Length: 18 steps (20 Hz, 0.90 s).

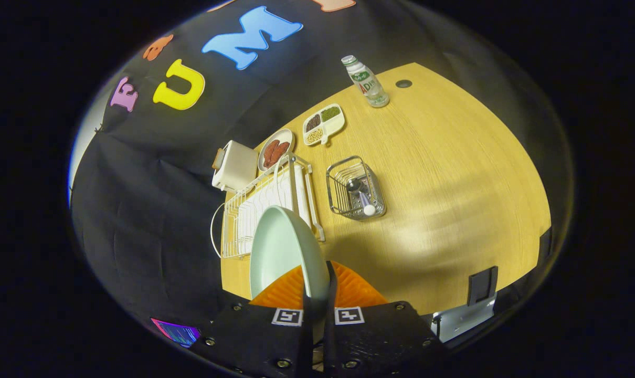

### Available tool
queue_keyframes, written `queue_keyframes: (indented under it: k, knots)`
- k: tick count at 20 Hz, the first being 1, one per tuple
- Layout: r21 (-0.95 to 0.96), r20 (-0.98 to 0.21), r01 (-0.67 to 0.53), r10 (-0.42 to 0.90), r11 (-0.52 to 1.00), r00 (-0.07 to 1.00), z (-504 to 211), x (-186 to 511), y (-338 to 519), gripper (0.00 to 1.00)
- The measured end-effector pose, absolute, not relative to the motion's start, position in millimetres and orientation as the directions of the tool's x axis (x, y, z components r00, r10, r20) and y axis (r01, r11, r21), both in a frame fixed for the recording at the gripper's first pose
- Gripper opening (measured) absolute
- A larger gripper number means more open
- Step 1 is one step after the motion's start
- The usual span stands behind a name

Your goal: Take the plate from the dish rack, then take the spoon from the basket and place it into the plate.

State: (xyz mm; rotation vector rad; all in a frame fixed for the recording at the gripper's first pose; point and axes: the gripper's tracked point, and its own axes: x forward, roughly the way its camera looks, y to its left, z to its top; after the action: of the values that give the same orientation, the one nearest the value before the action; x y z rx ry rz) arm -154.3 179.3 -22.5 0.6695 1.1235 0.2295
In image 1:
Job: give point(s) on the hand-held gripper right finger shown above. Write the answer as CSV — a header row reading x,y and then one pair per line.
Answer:
x,y
330,315

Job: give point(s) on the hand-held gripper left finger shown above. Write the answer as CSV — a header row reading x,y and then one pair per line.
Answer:
x,y
254,341

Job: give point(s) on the pale green plate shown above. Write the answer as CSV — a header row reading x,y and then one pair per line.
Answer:
x,y
281,252

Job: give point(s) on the metal spoon with white end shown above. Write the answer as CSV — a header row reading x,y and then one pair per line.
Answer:
x,y
363,199

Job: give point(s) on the small beige plate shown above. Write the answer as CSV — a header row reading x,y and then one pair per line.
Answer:
x,y
286,136

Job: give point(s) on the white divided dish with beans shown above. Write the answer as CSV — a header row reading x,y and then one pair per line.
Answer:
x,y
333,123

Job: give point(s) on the black clamp block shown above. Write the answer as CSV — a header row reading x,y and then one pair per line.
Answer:
x,y
483,286

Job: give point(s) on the red food slices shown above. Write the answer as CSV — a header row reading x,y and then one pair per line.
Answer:
x,y
274,153

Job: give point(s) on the white toaster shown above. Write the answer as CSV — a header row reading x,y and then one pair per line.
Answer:
x,y
239,168

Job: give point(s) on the black backdrop cloth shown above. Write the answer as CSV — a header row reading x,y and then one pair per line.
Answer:
x,y
139,210

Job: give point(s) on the toast slice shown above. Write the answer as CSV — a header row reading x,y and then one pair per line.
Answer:
x,y
218,158

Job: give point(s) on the white drink bottle green label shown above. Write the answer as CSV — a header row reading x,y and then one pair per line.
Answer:
x,y
367,84

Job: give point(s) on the silver metal table bracket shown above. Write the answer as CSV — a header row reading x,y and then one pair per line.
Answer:
x,y
462,317

